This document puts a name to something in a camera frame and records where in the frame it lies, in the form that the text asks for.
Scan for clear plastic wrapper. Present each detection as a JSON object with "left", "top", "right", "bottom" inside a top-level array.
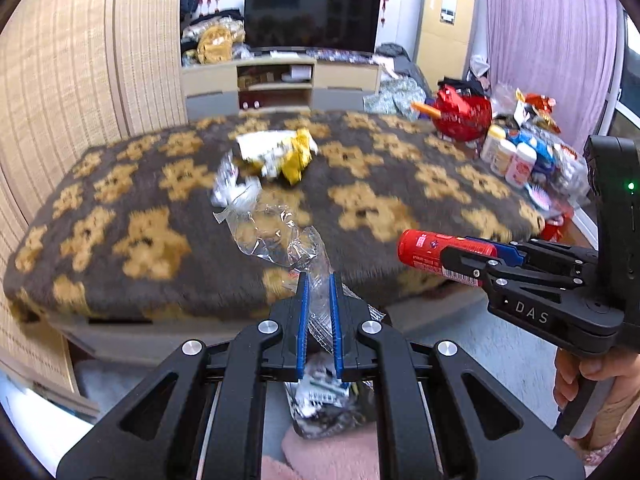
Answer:
[{"left": 212, "top": 195, "right": 387, "bottom": 361}]

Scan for red plastic bag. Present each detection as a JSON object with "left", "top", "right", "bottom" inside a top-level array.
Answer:
[{"left": 430, "top": 85, "right": 493, "bottom": 142}]

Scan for blue snack bag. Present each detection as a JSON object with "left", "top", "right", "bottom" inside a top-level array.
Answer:
[{"left": 507, "top": 127, "right": 556, "bottom": 171}]

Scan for person's pink fleece clothing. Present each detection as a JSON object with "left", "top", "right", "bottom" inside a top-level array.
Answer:
[{"left": 262, "top": 427, "right": 383, "bottom": 480}]

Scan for white bottle pink label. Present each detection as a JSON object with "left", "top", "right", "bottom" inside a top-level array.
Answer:
[{"left": 504, "top": 142, "right": 537, "bottom": 188}]

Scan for green floral cloth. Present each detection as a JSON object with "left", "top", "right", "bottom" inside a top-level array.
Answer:
[{"left": 362, "top": 77, "right": 426, "bottom": 121}]

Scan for red gold gift bag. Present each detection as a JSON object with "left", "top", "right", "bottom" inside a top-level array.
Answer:
[{"left": 515, "top": 87, "right": 561, "bottom": 131}]

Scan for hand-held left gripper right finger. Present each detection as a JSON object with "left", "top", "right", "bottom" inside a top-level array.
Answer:
[{"left": 329, "top": 272, "right": 586, "bottom": 480}]

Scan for person's right hand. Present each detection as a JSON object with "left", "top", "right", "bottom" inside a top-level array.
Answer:
[{"left": 553, "top": 351, "right": 619, "bottom": 413}]

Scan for red can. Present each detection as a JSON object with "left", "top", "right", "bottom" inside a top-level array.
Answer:
[{"left": 397, "top": 229, "right": 498, "bottom": 286}]

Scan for grey jacket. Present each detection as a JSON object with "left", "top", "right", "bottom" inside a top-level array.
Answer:
[{"left": 375, "top": 42, "right": 431, "bottom": 91}]

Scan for black television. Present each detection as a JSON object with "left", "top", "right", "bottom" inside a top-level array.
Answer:
[{"left": 243, "top": 0, "right": 381, "bottom": 55}]

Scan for beige television cabinet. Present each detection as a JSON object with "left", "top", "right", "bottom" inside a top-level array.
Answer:
[{"left": 181, "top": 55, "right": 383, "bottom": 121}]

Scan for bear print blanket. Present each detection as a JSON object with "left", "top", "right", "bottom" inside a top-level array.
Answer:
[{"left": 2, "top": 110, "right": 546, "bottom": 326}]

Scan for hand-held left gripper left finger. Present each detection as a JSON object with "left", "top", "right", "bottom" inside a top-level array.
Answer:
[{"left": 56, "top": 272, "right": 311, "bottom": 480}]

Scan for folded patterned cloth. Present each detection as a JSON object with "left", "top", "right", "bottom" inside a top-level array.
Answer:
[{"left": 305, "top": 47, "right": 378, "bottom": 63}]

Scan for woven folding screen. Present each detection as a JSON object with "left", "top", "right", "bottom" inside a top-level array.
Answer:
[{"left": 0, "top": 0, "right": 188, "bottom": 411}]

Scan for purple curtain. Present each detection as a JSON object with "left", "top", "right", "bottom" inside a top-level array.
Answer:
[{"left": 484, "top": 0, "right": 626, "bottom": 126}]

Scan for yellow wrapper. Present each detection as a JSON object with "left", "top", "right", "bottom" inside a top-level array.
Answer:
[{"left": 280, "top": 129, "right": 319, "bottom": 187}]

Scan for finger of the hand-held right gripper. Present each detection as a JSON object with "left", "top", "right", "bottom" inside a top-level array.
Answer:
[
  {"left": 464, "top": 236, "right": 597, "bottom": 274},
  {"left": 440, "top": 249, "right": 585, "bottom": 289}
]

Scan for crumpled silver foil wrapper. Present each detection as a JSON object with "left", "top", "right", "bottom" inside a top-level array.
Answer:
[{"left": 211, "top": 152, "right": 263, "bottom": 211}]

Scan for white bottle yellow cap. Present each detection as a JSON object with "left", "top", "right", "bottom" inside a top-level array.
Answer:
[{"left": 480, "top": 125, "right": 507, "bottom": 162}]

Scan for white printed wrapper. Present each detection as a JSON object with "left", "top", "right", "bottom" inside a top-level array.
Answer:
[{"left": 292, "top": 355, "right": 373, "bottom": 441}]

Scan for pink hairbrush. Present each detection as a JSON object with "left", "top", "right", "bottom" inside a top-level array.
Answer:
[{"left": 525, "top": 182, "right": 548, "bottom": 211}]

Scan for person's right forearm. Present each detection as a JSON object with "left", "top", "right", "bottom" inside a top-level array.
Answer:
[{"left": 589, "top": 377, "right": 640, "bottom": 463}]

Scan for window frame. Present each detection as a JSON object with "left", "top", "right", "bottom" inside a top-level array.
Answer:
[{"left": 602, "top": 10, "right": 640, "bottom": 141}]

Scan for beige standing air conditioner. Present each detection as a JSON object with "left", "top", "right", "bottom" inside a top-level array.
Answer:
[{"left": 414, "top": 0, "right": 483, "bottom": 91}]

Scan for black clothes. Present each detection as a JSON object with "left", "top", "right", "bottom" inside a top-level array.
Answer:
[{"left": 439, "top": 77, "right": 488, "bottom": 101}]

